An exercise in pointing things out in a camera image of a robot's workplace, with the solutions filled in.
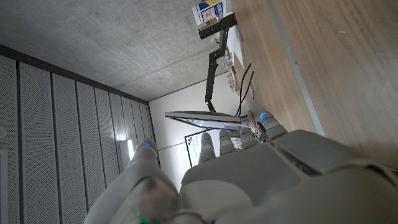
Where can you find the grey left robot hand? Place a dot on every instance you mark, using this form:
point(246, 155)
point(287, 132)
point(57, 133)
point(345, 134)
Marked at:
point(264, 180)

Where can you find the black keyboard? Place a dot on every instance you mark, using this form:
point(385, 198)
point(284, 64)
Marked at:
point(252, 123)

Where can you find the black computer monitor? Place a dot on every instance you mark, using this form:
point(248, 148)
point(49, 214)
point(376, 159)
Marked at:
point(205, 119)

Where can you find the purple sticky note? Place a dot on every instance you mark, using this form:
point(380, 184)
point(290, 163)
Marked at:
point(251, 91)

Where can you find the white flat board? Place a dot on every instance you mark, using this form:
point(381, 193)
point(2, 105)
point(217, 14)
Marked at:
point(235, 43)

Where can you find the white blue printed box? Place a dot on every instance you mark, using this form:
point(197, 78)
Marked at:
point(207, 12)

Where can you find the whiteboard with black frame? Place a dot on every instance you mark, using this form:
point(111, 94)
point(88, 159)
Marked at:
point(194, 149)

